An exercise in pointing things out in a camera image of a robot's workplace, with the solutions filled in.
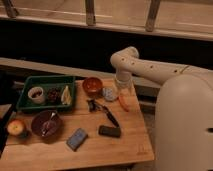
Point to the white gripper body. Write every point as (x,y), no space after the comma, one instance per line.
(123,81)

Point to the blue sponge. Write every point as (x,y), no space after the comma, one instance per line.
(77,138)

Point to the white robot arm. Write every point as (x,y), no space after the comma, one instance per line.
(183,111)

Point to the red bowl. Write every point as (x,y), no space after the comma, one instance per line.
(92,86)

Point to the dark purple bowl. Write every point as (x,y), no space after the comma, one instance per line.
(41,118)

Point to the crumpled light blue cloth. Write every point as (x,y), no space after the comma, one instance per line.
(109,94)

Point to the orange carrot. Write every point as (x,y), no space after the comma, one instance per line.
(123,103)

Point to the small dark clip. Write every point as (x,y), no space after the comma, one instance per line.
(91,104)

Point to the wooden cutting board table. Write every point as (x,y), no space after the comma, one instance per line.
(133,146)

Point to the black rectangular block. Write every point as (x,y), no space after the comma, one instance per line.
(109,131)

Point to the yellow banana piece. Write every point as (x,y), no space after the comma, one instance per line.
(66,97)

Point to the dark grape bunch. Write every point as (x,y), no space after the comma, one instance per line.
(53,95)

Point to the metal spoon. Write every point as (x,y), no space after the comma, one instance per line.
(46,126)

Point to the green plastic tray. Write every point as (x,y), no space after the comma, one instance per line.
(48,84)

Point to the white cup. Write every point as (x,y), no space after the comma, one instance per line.
(36,95)

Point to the red yellow apple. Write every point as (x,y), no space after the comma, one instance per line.
(16,128)

